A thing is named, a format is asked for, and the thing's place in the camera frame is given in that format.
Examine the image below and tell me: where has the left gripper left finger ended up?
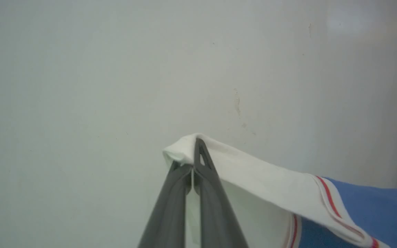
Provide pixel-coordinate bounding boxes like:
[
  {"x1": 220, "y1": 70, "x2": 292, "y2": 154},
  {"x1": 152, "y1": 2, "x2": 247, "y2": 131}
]
[{"x1": 138, "y1": 160, "x2": 194, "y2": 248}]

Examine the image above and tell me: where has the blue and white sports jersey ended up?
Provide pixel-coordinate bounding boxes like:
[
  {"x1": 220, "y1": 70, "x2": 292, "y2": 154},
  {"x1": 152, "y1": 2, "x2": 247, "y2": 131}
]
[{"x1": 162, "y1": 133, "x2": 397, "y2": 248}]

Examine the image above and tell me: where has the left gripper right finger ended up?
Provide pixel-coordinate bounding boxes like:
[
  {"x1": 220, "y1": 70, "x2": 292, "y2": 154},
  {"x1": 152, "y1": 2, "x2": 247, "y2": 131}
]
[{"x1": 193, "y1": 138, "x2": 249, "y2": 248}]

